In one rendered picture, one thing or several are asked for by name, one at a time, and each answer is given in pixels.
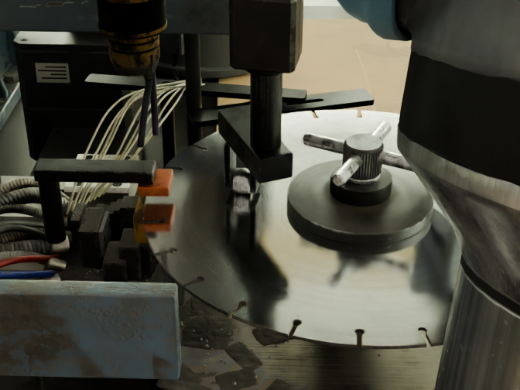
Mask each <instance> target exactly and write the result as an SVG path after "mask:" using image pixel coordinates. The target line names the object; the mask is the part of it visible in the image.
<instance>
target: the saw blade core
mask: <svg viewBox="0 0 520 390"><path fill-rule="evenodd" d="M314 114H315V115H316V117H317V118H314V117H313V113H312V111H301V112H293V113H288V114H282V138H281V140H282V142H283V143H284V144H285V145H286V146H287V147H288V148H289V150H290V151H291V152H292V153H293V159H292V177H290V178H286V179H282V180H275V181H271V182H267V183H260V184H259V186H258V189H257V192H256V193H235V192H234V191H233V186H232V188H231V190H230V191H229V190H225V189H224V145H225V143H226V141H225V140H224V139H223V137H222V136H221V135H220V133H219V132H215V133H214V134H212V135H209V136H207V137H205V138H203V139H201V140H199V141H197V142H195V143H194V144H193V145H190V146H189V147H187V148H186V149H184V150H183V151H182V152H180V153H179V154H178V155H176V156H175V157H174V158H172V159H171V160H170V161H169V162H168V163H167V164H166V167H163V169H172V170H173V181H172V186H171V189H170V193H169V196H168V197H149V199H150V200H149V201H145V203H144V207H143V224H144V231H145V236H146V239H147V242H148V244H149V247H150V249H151V251H152V253H153V254H154V256H155V257H156V260H157V261H158V263H159V264H160V265H161V266H162V268H163V269H164V270H165V271H166V272H167V274H168V275H169V276H170V277H171V278H172V279H173V280H174V281H175V282H176V283H178V284H179V285H180V286H181V287H182V288H184V287H186V291H187V292H188V293H190V294H191V295H192V296H194V297H196V298H197V299H199V300H200V301H201V302H203V303H205V304H207V305H208V306H210V307H211V308H213V309H215V310H217V311H219V312H221V313H223V314H225V315H227V316H229V315H231V314H232V313H233V312H234V311H235V310H236V309H237V308H238V305H240V304H245V305H246V306H242V307H241V308H240V309H239V310H237V311H236V312H235V313H234V314H232V318H233V319H236V320H238V321H240V322H242V323H246V324H247V325H250V326H253V327H256V328H258V329H261V330H265V331H268V332H271V333H274V334H278V335H281V336H284V337H288V336H289V335H290V333H291V331H292V329H293V324H294V323H301V324H300V325H298V327H297V328H296V330H295V332H294V334H293V336H292V338H293V339H297V340H304V341H308V342H312V343H317V344H326V345H331V346H338V347H352V348H357V334H356V333H355V332H358V331H359V332H362V333H363V334H362V335H361V348H365V349H407V348H419V347H426V342H425V340H424V338H423V336H422V334H421V333H420V332H419V330H424V331H425V332H426V338H427V340H428V341H429V344H430V346H431V347H433V346H440V345H443V343H444V339H445V335H446V328H447V324H448V319H449V315H450V308H451V304H452V300H453V293H454V289H455V285H456V280H457V273H458V269H459V265H460V258H461V254H462V253H461V249H460V246H459V243H458V240H457V237H456V235H455V232H454V230H453V226H452V224H451V223H450V222H449V220H448V219H447V217H446V216H445V214H444V213H443V212H442V211H441V209H440V207H439V206H438V205H437V203H436V201H434V203H433V214H432V217H431V219H430V221H429V223H428V224H427V225H426V226H425V227H424V228H423V229H422V230H421V231H420V232H419V233H417V234H415V235H413V236H412V237H409V238H406V239H404V240H401V241H396V242H392V243H388V244H382V245H353V244H346V243H341V242H337V241H331V240H329V239H326V238H322V237H320V236H318V235H316V234H313V233H311V232H310V231H308V230H306V229H305V228H303V227H302V226H300V225H299V224H298V223H297V222H296V221H295V220H294V219H293V217H292V216H291V214H290V213H289V210H288V207H287V190H288V186H289V184H290V182H291V180H292V179H293V178H294V177H295V176H296V175H297V174H298V173H300V172H301V171H303V170H304V169H306V168H308V167H311V166H313V165H316V164H318V163H324V162H327V161H331V160H337V159H343V155H342V154H339V153H335V152H330V151H327V150H323V149H318V148H314V147H310V146H307V145H304V144H303V136H304V135H305V134H306V133H307V132H309V133H312V134H316V135H322V136H325V137H328V138H332V139H338V140H341V141H345V139H347V138H348V137H350V136H351V135H356V134H369V135H370V134H371V133H372V132H373V131H374V130H375V129H376V128H377V127H378V126H379V125H380V124H381V123H382V122H384V121H386V122H388V123H389V124H390V126H391V127H392V130H391V131H390V132H389V133H388V134H387V136H386V137H385V138H384V139H383V140H382V141H383V143H384V151H387V152H393V153H397V154H400V155H401V153H400V151H399V150H398V147H397V127H398V123H399V114H395V113H388V112H381V111H361V117H360V118H358V110H320V111H314ZM201 149H205V150H201ZM177 170H180V171H177ZM147 197H148V196H147ZM159 222H164V223H162V224H160V223H159ZM170 251H175V252H174V253H171V252H170ZM198 279H202V280H203V281H202V282H196V281H197V280H198ZM191 284H192V285H191Z"/></svg>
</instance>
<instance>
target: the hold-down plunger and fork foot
mask: <svg viewBox="0 0 520 390"><path fill-rule="evenodd" d="M218 132H219V133H220V135H221V136H222V137H223V139H224V140H225V141H226V143H225V145H224V189H225V190H229V191H230V190H231V188H232V186H233V179H234V171H235V170H236V155H237V156H238V158H239V159H240V160H241V161H242V162H243V163H244V165H245V166H246V167H247V169H248V170H249V171H250V193H256V192H257V189H258V186H259V184H260V183H267V182H271V181H275V180H282V179H286V178H290V177H292V176H293V153H292V152H291V151H290V150H289V148H288V147H287V146H286V145H285V144H284V143H283V142H282V140H281V138H282V74H280V75H277V76H271V77H262V76H257V75H254V74H250V105H243V106H238V107H233V108H225V109H220V110H218Z"/></svg>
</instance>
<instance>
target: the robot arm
mask: <svg viewBox="0 0 520 390"><path fill-rule="evenodd" d="M337 1H338V2H339V3H340V5H341V6H342V8H343V9H344V10H345V11H346V12H347V13H348V14H349V15H351V16H353V17H354V18H356V19H357V20H358V21H360V22H365V23H367V24H368V25H369V27H370V28H371V30H372V31H373V32H374V33H375V34H376V35H377V36H380V37H381V38H382V39H390V40H399V41H410V40H412V42H411V48H410V49H411V53H410V58H409V66H408V70H407V75H406V80H405V88H404V92H403V97H402V105H401V110H400V114H399V123H398V127H397V147H398V150H399V151H400V153H401V154H402V156H403V157H404V158H405V160H406V162H407V163H408V164H409V165H410V167H411V168H412V170H413V171H414V173H415V174H416V175H417V176H418V178H419V179H420V181H421V182H422V184H423V185H424V187H425V188H426V189H427V190H428V192H429V194H430V195H431V196H432V198H433V199H434V200H435V201H436V203H437V205H438V206H439V207H440V209H441V211H442V212H443V213H444V214H445V216H446V217H447V219H448V220H449V222H450V223H451V224H452V226H453V230H454V232H455V235H456V237H457V240H458V243H459V246H460V249H461V253H462V254H461V258H460V265H459V269H458V273H457V280H456V285H455V289H454V293H453V300H452V304H451V308H450V315H449V319H448V324H447V328H446V335H445V339H444V343H443V350H442V354H441V358H440V366H439V370H438V374H437V378H436V385H435V388H434V390H520V0H337Z"/></svg>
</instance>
